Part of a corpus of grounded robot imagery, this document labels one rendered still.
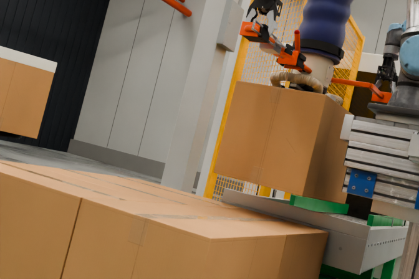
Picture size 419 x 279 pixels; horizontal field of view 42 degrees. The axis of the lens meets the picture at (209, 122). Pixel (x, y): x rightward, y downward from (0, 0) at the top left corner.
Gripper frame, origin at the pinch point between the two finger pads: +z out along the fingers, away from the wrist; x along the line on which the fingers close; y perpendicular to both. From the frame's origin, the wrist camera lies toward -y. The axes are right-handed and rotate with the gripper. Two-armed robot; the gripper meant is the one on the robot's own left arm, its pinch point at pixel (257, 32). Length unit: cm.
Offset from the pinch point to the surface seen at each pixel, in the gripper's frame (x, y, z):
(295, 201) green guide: 23, 143, 58
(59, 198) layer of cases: 16, -57, 69
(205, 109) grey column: 96, 137, 16
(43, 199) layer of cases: 21, -57, 71
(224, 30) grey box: 92, 128, -36
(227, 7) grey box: 94, 128, -51
